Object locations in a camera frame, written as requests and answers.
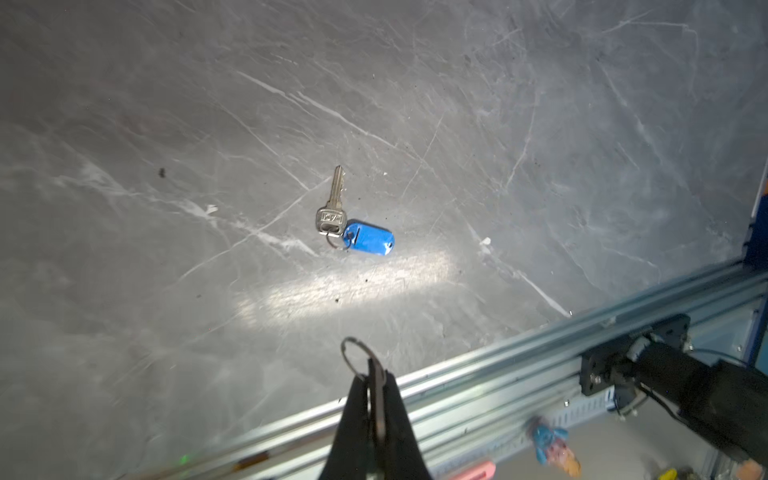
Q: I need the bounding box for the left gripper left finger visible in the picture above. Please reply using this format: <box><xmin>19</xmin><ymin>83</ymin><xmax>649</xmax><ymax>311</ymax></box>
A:
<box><xmin>319</xmin><ymin>376</ymin><xmax>375</xmax><ymax>480</ymax></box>

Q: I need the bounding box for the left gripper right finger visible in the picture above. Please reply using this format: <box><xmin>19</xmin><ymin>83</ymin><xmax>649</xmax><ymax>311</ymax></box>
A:
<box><xmin>376</xmin><ymin>371</ymin><xmax>433</xmax><ymax>480</ymax></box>

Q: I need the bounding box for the silver key ring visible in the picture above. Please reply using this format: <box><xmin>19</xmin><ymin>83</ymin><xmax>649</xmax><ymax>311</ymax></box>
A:
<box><xmin>340</xmin><ymin>336</ymin><xmax>388</xmax><ymax>445</ymax></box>

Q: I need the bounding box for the blue key fob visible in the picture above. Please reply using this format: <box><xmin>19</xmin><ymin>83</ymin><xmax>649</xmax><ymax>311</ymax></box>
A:
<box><xmin>342</xmin><ymin>221</ymin><xmax>395</xmax><ymax>256</ymax></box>

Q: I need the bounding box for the silver house key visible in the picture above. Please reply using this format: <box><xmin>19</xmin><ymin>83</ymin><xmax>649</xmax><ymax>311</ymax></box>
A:
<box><xmin>315</xmin><ymin>165</ymin><xmax>347</xmax><ymax>238</ymax></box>

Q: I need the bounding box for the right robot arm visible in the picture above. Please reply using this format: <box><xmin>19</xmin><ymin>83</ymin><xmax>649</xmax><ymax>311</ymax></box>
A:
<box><xmin>627</xmin><ymin>337</ymin><xmax>767</xmax><ymax>467</ymax></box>

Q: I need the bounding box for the pink utility knife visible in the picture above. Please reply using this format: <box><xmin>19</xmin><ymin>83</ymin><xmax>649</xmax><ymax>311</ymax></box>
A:
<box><xmin>450</xmin><ymin>460</ymin><xmax>496</xmax><ymax>480</ymax></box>

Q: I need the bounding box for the toy ice cream cone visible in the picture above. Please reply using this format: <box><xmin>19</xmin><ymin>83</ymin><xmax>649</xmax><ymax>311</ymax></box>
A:
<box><xmin>528</xmin><ymin>417</ymin><xmax>582</xmax><ymax>478</ymax></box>

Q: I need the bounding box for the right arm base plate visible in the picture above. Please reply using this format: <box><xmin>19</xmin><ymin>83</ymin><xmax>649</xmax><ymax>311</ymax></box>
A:
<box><xmin>579</xmin><ymin>313</ymin><xmax>691</xmax><ymax>396</ymax></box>

